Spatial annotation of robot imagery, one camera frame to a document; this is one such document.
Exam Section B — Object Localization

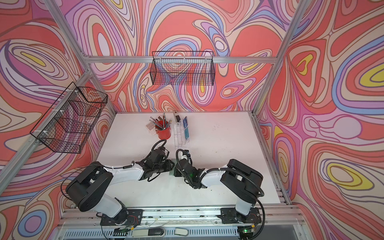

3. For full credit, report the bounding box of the mint green card wallet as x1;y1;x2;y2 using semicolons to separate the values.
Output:
169;168;177;177

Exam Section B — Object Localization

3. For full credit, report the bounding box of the clear acrylic card holder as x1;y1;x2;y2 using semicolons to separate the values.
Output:
173;117;191;150

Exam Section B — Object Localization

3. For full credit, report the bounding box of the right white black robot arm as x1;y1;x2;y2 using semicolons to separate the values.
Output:
175;149;265;226

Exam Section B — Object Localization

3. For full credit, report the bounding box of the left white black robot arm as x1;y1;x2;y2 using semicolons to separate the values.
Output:
66;140;175;226

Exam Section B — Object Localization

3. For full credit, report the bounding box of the blue VIP card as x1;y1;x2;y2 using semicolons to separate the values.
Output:
183;117;188;129

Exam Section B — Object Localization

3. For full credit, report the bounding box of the red pen cup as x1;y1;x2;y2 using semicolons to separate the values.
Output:
156;126;171;140

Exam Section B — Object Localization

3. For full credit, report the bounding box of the pink calculator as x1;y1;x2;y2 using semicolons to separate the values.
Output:
146;121;156;131

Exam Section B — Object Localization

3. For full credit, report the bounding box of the left black wire basket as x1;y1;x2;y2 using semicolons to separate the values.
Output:
30;82;108;154

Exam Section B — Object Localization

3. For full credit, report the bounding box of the black wire basket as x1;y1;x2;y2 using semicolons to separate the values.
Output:
150;50;216;86
30;82;108;154

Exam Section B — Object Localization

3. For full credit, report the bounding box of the back black wire basket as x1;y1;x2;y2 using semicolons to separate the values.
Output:
150;50;216;86

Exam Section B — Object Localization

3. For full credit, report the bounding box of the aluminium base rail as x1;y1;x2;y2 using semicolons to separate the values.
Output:
54;205;312;240

